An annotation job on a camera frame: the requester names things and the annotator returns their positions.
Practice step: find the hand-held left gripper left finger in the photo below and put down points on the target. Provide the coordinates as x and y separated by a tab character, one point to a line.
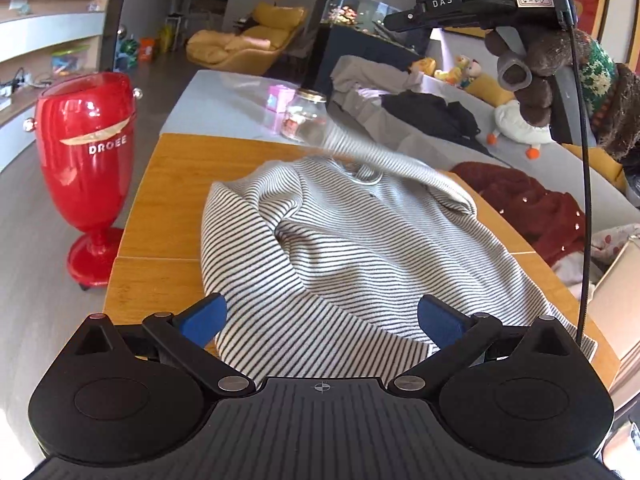
204	319

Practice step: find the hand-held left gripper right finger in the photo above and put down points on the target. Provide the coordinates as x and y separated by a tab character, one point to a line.
441	319

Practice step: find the striped shirt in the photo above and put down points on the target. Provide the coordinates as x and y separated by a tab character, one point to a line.
325	240

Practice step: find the person's right hand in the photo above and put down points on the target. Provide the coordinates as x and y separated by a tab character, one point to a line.
542	55

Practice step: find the colourful plush doll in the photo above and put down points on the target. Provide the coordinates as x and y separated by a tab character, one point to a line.
462	72

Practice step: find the yellow plush toy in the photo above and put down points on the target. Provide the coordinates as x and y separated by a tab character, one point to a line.
423	67

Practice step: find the yellow cushion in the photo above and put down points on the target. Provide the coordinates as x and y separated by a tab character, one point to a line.
487	90
600	162

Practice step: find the glass fish tank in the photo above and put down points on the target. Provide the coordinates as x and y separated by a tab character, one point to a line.
370	10

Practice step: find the black garment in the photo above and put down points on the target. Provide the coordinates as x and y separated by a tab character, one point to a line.
430	115

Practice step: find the white goose plush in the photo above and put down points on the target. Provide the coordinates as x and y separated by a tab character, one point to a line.
515	125

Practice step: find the black tank cabinet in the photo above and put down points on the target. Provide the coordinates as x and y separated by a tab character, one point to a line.
345	45

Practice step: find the red knit garment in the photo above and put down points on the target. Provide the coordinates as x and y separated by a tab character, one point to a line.
525	205

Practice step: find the red goblet-shaped bin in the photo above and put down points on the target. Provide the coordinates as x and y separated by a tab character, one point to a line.
85	170

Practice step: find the glass jar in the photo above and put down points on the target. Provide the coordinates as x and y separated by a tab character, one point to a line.
302	120

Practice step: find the grey coffee table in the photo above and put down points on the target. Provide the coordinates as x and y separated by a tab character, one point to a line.
225	105

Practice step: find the pink box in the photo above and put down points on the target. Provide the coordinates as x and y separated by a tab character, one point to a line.
280	97

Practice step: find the yellow lounge chair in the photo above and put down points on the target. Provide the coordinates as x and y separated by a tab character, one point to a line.
250	45

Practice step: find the orange box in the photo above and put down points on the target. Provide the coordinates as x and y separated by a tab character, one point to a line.
147	49

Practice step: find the yellow bag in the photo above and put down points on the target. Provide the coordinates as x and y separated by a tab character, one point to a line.
165	40

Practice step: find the watermelon ball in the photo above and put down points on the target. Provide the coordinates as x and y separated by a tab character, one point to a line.
129	47

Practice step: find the plastic container green lid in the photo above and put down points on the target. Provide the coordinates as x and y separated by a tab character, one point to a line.
70	60

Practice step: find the television cabinet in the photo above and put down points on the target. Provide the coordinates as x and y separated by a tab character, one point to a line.
50	30

